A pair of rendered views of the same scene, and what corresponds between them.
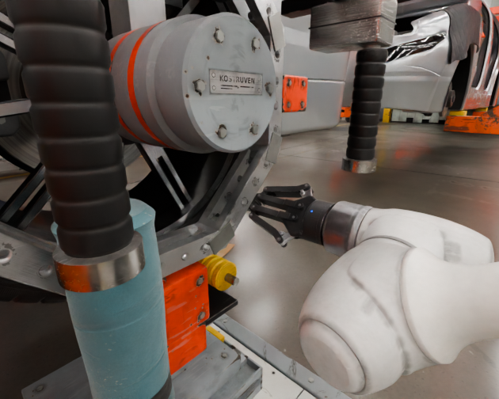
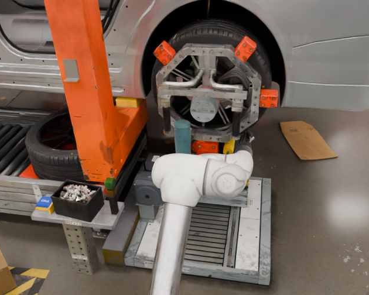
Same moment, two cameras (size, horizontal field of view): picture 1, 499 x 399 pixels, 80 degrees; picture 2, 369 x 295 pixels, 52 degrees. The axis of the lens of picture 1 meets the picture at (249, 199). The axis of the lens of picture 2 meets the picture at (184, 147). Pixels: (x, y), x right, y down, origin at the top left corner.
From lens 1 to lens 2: 1.76 m
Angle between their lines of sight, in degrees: 55
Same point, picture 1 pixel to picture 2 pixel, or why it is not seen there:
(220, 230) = (224, 136)
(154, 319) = (184, 144)
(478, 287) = not seen: hidden behind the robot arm
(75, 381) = not seen: hidden behind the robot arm
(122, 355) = (177, 147)
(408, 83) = not seen: outside the picture
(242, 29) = (204, 102)
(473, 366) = (354, 286)
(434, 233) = (234, 160)
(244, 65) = (204, 107)
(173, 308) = (204, 150)
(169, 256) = (205, 136)
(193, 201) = (229, 123)
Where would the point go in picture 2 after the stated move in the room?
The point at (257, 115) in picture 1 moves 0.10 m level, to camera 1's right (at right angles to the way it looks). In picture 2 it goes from (208, 116) to (220, 124)
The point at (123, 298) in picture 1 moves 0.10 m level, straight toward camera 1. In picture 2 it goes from (178, 137) to (168, 147)
